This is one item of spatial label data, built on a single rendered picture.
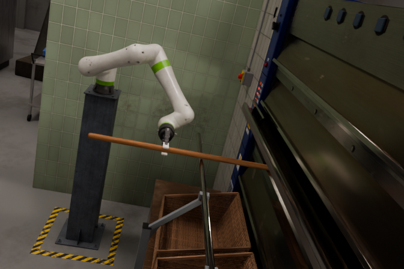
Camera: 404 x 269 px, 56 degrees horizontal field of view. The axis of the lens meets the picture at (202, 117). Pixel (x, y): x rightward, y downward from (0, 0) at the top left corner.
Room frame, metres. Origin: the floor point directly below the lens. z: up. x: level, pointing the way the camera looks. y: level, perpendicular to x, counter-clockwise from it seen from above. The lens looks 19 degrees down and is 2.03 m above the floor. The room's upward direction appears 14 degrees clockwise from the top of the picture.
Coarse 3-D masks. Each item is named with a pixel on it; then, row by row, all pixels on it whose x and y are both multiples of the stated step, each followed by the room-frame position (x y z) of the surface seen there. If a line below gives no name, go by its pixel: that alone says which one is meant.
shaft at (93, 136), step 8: (88, 136) 1.76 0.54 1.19; (96, 136) 1.77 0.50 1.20; (104, 136) 1.78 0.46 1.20; (128, 144) 1.79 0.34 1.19; (136, 144) 1.80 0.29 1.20; (144, 144) 1.81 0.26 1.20; (152, 144) 1.82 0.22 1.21; (168, 152) 1.82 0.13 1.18; (176, 152) 1.83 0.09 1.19; (184, 152) 1.83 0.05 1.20; (192, 152) 1.85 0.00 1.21; (216, 160) 1.86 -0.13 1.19; (224, 160) 1.86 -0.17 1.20; (232, 160) 1.87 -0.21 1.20; (240, 160) 1.88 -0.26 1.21; (264, 168) 1.89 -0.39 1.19
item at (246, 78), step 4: (244, 72) 2.81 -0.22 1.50; (248, 72) 2.82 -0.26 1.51; (244, 76) 2.79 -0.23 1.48; (248, 76) 2.80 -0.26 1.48; (252, 76) 2.80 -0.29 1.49; (240, 80) 2.84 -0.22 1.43; (244, 80) 2.80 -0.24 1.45; (248, 80) 2.80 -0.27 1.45; (244, 84) 2.80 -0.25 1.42; (248, 84) 2.80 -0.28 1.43
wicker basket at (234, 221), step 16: (224, 208) 2.19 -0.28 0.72; (240, 208) 2.02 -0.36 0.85; (176, 224) 2.08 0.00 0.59; (192, 224) 2.12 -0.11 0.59; (224, 224) 2.10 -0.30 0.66; (240, 224) 1.90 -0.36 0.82; (160, 240) 1.88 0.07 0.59; (192, 240) 1.96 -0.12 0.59; (224, 240) 1.96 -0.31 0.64; (240, 240) 1.79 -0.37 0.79; (160, 256) 1.61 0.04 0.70
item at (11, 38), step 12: (0, 0) 5.67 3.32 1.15; (12, 0) 6.11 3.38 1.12; (0, 12) 5.70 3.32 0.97; (12, 12) 6.14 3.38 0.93; (0, 24) 5.72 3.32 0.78; (12, 24) 6.17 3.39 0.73; (0, 36) 5.74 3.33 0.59; (12, 36) 6.21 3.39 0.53; (0, 48) 5.77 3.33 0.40; (12, 48) 6.24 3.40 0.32; (0, 60) 5.79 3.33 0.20
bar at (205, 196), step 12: (204, 180) 1.63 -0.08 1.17; (204, 192) 1.52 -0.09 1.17; (192, 204) 1.50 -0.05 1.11; (204, 204) 1.42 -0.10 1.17; (168, 216) 1.49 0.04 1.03; (204, 216) 1.34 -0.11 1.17; (144, 228) 1.47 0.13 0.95; (156, 228) 1.49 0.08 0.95; (204, 228) 1.26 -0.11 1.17; (144, 240) 1.47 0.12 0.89; (204, 240) 1.20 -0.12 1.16; (144, 252) 1.47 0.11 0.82
